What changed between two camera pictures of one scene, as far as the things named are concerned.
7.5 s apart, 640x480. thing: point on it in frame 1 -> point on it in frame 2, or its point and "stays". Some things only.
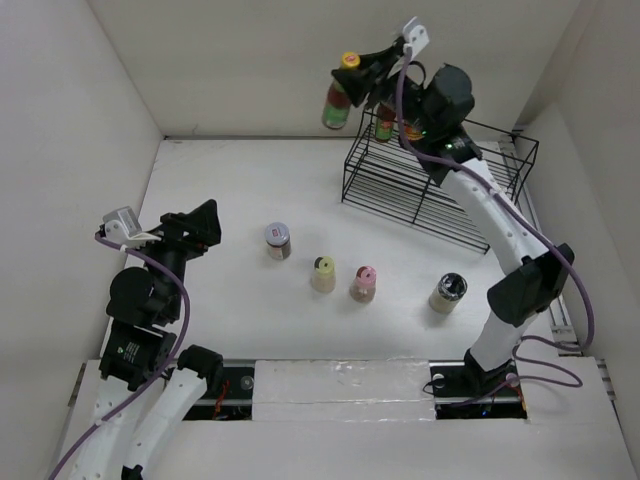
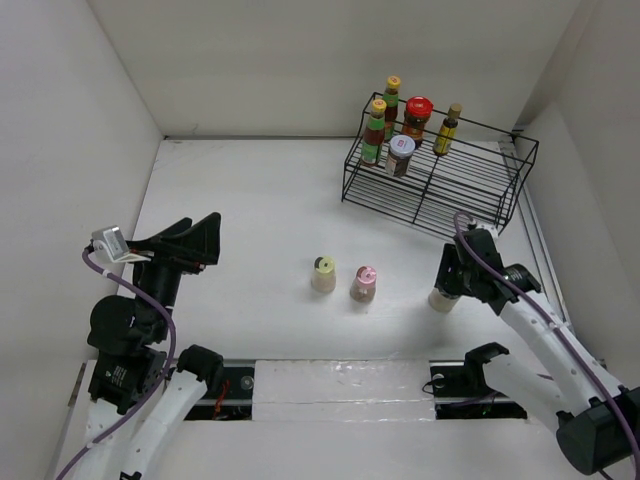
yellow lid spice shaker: [324, 276] stays
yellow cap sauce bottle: [337, 105] -> [374, 135]
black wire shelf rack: [385, 174] stays
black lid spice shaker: [447, 294] stays
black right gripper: [356, 82] -> [450, 258]
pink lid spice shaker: [364, 287] stays
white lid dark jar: [278, 241] -> [401, 150]
